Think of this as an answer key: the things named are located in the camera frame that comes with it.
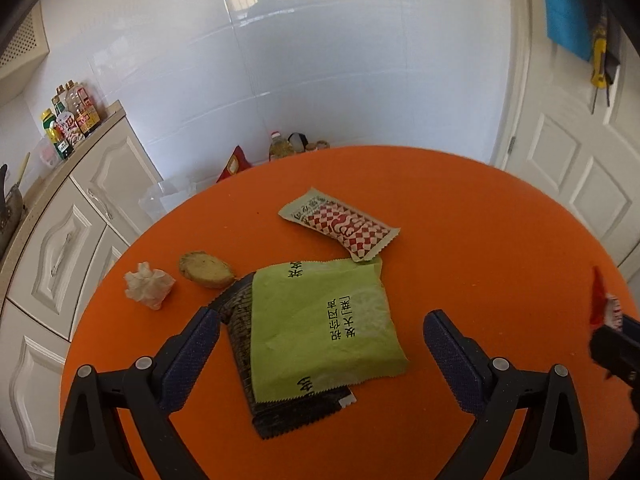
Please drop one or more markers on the clear plastic bag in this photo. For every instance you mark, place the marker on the clear plastic bag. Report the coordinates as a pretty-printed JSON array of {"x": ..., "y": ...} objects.
[{"x": 165, "y": 197}]

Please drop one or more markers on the pink plastic container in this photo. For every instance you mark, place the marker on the pink plastic container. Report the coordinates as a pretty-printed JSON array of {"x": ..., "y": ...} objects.
[{"x": 47, "y": 152}]

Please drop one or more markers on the dark metal pan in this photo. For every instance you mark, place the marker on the dark metal pan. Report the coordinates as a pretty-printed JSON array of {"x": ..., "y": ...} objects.
[{"x": 10, "y": 205}]

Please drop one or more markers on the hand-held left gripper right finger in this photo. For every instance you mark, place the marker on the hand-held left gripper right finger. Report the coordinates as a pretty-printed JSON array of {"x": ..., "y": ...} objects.
[{"x": 450, "y": 355}]

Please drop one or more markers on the grey yellow hanging cloth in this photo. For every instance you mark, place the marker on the grey yellow hanging cloth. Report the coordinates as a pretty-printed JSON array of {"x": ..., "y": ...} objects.
[{"x": 599, "y": 60}]

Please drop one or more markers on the orange round table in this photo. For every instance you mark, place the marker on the orange round table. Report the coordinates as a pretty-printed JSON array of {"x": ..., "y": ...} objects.
[{"x": 475, "y": 240}]

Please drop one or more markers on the white door frame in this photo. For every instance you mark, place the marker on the white door frame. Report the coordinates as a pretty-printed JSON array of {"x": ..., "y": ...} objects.
[{"x": 515, "y": 85}]

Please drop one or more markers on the red snack bag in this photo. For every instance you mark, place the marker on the red snack bag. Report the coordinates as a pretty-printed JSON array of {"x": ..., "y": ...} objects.
[{"x": 234, "y": 165}]

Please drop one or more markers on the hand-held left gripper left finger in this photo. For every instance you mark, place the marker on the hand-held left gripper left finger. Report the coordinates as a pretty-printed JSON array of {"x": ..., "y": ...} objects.
[{"x": 192, "y": 355}]

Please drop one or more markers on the beige vent hood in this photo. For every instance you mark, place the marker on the beige vent hood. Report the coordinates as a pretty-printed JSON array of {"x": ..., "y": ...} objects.
[{"x": 22, "y": 45}]

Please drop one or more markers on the metal door hinge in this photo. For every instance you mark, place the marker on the metal door hinge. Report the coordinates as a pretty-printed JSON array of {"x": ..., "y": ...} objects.
[{"x": 511, "y": 145}]

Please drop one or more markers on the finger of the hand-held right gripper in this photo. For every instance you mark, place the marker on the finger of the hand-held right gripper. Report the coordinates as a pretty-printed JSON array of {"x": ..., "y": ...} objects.
[{"x": 617, "y": 350}]

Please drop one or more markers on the white kitchen cabinet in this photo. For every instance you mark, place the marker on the white kitchen cabinet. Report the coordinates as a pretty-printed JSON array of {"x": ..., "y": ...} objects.
[{"x": 65, "y": 240}]

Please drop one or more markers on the blue hanging towel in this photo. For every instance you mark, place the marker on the blue hanging towel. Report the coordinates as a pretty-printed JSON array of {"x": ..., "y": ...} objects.
[{"x": 567, "y": 5}]

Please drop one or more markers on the red checkered snack packet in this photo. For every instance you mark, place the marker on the red checkered snack packet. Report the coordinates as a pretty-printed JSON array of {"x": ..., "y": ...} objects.
[{"x": 350, "y": 230}]

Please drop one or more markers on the red white wrapper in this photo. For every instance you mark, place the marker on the red white wrapper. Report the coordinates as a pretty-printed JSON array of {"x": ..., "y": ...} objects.
[{"x": 597, "y": 300}]

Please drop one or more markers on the black white pouch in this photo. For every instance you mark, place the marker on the black white pouch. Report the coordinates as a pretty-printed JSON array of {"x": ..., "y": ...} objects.
[{"x": 298, "y": 141}]

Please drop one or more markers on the cluster of condiment bottles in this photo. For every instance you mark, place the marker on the cluster of condiment bottles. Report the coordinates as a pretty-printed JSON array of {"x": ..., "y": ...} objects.
[{"x": 75, "y": 115}]

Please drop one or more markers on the brown ginger piece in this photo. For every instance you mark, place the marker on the brown ginger piece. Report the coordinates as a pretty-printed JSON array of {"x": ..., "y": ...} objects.
[{"x": 207, "y": 270}]

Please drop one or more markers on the green snack packet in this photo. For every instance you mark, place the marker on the green snack packet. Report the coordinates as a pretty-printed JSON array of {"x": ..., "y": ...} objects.
[{"x": 320, "y": 320}]

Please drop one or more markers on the white panel door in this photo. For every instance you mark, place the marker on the white panel door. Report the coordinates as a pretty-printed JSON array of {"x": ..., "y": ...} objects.
[{"x": 575, "y": 170}]

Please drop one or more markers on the white crumpled tissue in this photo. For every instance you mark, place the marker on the white crumpled tissue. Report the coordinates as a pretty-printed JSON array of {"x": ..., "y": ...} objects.
[{"x": 149, "y": 286}]

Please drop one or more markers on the yellow cooking oil bottle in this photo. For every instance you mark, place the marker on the yellow cooking oil bottle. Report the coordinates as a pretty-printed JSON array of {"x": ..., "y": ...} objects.
[{"x": 281, "y": 149}]

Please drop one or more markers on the dark patterned snack packet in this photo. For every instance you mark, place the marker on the dark patterned snack packet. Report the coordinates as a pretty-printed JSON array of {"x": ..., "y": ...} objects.
[{"x": 240, "y": 320}]

